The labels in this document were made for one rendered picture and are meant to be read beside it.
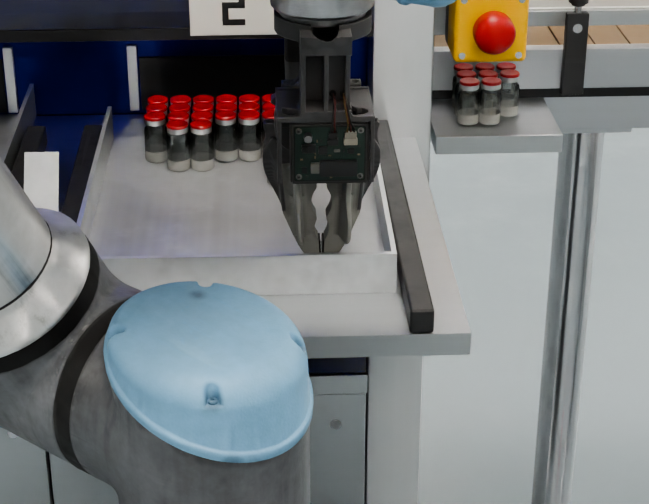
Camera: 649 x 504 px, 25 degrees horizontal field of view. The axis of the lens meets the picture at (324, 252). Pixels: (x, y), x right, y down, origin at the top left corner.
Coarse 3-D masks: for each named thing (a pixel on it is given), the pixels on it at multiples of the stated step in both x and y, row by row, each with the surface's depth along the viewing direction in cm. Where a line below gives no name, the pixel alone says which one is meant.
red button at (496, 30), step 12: (492, 12) 139; (480, 24) 139; (492, 24) 138; (504, 24) 138; (480, 36) 139; (492, 36) 139; (504, 36) 139; (480, 48) 140; (492, 48) 139; (504, 48) 140
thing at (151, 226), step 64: (128, 192) 134; (192, 192) 134; (256, 192) 134; (320, 192) 134; (384, 192) 126; (128, 256) 115; (192, 256) 115; (256, 256) 115; (320, 256) 115; (384, 256) 115
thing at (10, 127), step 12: (24, 108) 144; (0, 120) 150; (12, 120) 150; (24, 120) 144; (0, 132) 147; (12, 132) 138; (24, 132) 144; (0, 144) 144; (12, 144) 137; (0, 156) 142; (12, 156) 137
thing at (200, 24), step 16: (192, 0) 139; (208, 0) 139; (224, 0) 139; (256, 0) 140; (192, 16) 140; (208, 16) 140; (240, 16) 140; (256, 16) 140; (272, 16) 140; (192, 32) 141; (208, 32) 141; (224, 32) 141; (240, 32) 141; (256, 32) 141; (272, 32) 141
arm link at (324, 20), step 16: (272, 0) 104; (288, 0) 102; (304, 0) 101; (320, 0) 101; (336, 0) 101; (352, 0) 102; (368, 0) 103; (288, 16) 103; (304, 16) 102; (320, 16) 102; (336, 16) 102; (352, 16) 103
